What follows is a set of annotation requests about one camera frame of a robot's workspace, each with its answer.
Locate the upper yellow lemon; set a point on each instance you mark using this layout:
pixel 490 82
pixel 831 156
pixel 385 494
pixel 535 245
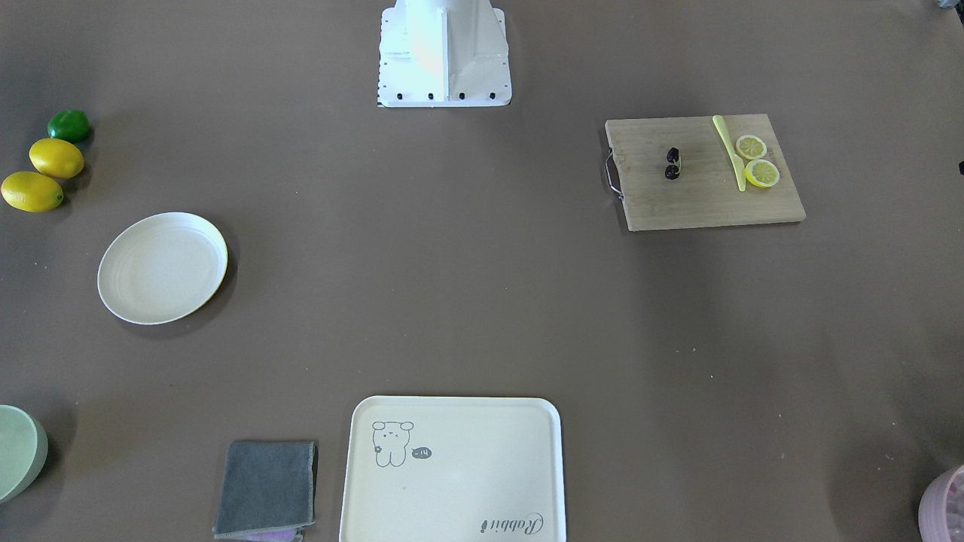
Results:
pixel 57 158

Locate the lower lemon slice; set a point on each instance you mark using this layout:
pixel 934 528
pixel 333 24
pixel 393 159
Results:
pixel 762 173

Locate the light green bowl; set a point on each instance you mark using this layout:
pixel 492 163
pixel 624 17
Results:
pixel 24 447

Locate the lemon slice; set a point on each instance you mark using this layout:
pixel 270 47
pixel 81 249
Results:
pixel 750 147
pixel 762 173

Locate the cream rectangular tray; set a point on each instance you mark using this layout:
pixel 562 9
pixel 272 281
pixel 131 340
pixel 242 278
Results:
pixel 454 469

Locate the wooden cutting board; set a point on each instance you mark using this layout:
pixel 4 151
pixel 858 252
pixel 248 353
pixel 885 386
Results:
pixel 706 193

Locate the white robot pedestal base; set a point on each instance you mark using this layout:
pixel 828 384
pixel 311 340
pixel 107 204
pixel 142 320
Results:
pixel 443 54

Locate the upper lemon slice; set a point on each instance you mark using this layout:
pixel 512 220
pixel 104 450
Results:
pixel 750 147

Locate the green lime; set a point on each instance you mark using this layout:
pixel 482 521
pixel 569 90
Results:
pixel 69 125

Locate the dark red cherry pair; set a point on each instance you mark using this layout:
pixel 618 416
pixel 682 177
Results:
pixel 674 164

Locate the yellow-green plastic knife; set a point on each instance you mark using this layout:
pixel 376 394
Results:
pixel 736 161

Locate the lower yellow lemon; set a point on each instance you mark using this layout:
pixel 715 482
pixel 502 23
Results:
pixel 32 192

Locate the round cream plate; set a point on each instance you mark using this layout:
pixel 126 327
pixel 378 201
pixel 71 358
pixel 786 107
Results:
pixel 162 268

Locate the pink bowl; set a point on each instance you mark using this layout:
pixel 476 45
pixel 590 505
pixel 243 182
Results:
pixel 940 514

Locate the grey folded cloth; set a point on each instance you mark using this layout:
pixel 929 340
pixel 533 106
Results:
pixel 267 491

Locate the yellow lemon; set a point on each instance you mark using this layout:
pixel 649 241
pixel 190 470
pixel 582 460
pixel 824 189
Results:
pixel 57 158
pixel 32 192

